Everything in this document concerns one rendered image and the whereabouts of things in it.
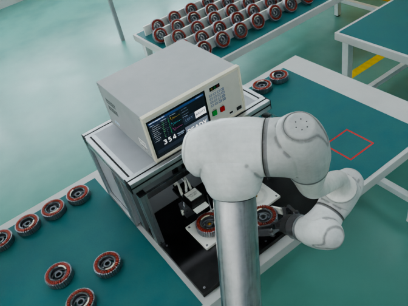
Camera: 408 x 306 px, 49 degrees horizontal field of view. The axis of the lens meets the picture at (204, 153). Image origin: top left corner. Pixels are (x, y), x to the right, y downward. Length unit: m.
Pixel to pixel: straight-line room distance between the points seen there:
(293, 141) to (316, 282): 1.75
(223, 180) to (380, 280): 1.76
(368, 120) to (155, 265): 1.24
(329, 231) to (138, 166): 0.73
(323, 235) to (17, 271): 1.28
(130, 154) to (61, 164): 2.08
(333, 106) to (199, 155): 1.53
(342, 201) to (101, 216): 1.11
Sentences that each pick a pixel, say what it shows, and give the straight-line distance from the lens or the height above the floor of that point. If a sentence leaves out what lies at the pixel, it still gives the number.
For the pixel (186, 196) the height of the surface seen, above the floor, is 0.92.
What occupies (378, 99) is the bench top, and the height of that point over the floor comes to 0.75.
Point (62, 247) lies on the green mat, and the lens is 2.07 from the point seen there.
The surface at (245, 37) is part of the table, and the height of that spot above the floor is 0.75.
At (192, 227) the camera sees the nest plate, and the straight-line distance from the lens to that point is 1.86.
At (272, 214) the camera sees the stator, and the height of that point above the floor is 0.85.
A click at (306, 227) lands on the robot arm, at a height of 1.04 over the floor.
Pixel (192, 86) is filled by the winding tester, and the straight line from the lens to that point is 1.66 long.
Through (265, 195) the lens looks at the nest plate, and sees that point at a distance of 1.92.
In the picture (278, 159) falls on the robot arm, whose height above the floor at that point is 1.55.
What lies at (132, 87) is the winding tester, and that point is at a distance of 1.76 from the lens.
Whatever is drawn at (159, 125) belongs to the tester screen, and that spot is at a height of 1.26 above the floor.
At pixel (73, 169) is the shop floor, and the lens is 3.70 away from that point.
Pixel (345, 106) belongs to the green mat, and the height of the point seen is 0.75.
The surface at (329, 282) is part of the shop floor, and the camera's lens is 2.59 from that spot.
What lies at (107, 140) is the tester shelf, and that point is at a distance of 1.88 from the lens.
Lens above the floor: 2.18
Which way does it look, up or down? 40 degrees down
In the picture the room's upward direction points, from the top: 14 degrees counter-clockwise
